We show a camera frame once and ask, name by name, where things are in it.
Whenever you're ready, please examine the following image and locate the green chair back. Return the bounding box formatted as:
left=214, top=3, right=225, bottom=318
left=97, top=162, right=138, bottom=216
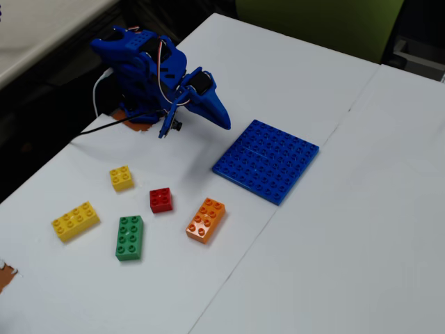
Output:
left=235, top=0, right=406, bottom=64

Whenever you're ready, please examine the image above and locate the green 2x4 block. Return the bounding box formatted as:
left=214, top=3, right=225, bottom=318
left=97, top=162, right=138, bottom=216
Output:
left=115, top=214, right=144, bottom=262

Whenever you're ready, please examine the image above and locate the red white servo wire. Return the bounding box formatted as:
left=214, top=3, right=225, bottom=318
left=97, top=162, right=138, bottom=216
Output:
left=156, top=33, right=191, bottom=106

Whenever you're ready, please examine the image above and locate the white paper sheet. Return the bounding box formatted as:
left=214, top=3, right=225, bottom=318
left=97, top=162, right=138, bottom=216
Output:
left=0, top=13, right=380, bottom=334
left=189, top=64, right=445, bottom=334

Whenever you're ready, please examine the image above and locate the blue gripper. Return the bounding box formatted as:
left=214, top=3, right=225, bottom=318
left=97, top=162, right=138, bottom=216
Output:
left=179, top=66, right=232, bottom=131

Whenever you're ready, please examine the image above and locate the yellow 2x4 block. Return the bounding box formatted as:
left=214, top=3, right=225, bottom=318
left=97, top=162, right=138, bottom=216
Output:
left=51, top=200, right=102, bottom=244

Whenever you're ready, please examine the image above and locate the dark grey background box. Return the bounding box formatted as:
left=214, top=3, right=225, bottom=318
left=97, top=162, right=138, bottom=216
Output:
left=382, top=34, right=445, bottom=84

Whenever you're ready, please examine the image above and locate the white background table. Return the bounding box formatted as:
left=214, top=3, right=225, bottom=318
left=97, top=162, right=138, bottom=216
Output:
left=0, top=0, right=120, bottom=90

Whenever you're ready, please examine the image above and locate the black camera cable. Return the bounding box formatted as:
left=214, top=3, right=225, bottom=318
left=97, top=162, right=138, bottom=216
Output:
left=79, top=110, right=165, bottom=136

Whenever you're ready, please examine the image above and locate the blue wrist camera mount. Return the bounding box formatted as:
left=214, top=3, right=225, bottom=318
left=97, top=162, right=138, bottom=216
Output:
left=159, top=103, right=184, bottom=140

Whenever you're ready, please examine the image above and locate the red 2x2 block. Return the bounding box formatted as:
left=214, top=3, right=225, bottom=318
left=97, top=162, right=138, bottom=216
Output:
left=149, top=186, right=174, bottom=214

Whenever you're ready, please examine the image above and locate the yellow 2x2 block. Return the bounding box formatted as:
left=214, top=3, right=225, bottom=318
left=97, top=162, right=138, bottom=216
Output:
left=109, top=165, right=136, bottom=193

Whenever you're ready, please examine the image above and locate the blue 8x8 base plate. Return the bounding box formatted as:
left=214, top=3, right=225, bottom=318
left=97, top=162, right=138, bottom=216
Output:
left=211, top=119, right=320, bottom=207

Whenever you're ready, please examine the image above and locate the orange 2x4 block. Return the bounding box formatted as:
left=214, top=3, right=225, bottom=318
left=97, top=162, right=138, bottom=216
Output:
left=185, top=197, right=227, bottom=245

